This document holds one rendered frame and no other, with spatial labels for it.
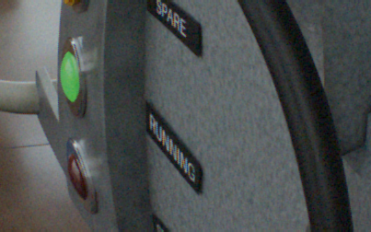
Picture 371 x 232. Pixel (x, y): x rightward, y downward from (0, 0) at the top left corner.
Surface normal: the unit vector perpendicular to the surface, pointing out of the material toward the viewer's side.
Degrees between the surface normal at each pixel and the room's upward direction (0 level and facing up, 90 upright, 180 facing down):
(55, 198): 0
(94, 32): 90
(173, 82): 90
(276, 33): 50
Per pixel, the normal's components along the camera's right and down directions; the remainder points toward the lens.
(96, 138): -0.92, 0.21
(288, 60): -0.21, -0.15
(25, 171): -0.01, -0.86
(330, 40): 0.01, 0.51
